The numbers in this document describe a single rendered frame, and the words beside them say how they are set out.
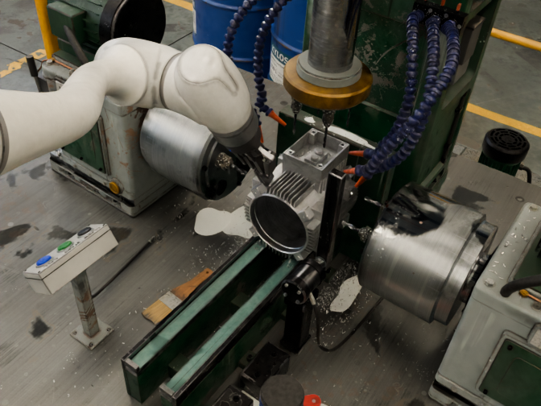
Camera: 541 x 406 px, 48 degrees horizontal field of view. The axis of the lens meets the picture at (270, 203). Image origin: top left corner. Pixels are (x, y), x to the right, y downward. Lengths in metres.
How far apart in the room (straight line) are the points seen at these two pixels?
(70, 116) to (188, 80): 0.28
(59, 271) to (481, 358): 0.81
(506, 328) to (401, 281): 0.21
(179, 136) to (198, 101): 0.44
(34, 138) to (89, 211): 1.04
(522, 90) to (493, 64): 0.33
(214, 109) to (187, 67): 0.08
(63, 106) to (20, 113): 0.07
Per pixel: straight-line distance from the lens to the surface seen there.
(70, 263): 1.22
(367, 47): 1.41
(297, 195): 1.28
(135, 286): 1.51
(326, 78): 1.18
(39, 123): 0.69
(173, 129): 1.42
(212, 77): 0.96
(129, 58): 1.04
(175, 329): 1.27
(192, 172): 1.40
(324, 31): 1.16
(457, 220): 1.21
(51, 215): 1.73
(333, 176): 1.11
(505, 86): 4.17
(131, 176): 1.58
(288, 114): 1.44
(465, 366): 1.27
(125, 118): 1.48
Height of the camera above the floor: 1.95
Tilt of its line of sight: 42 degrees down
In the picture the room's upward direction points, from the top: 4 degrees clockwise
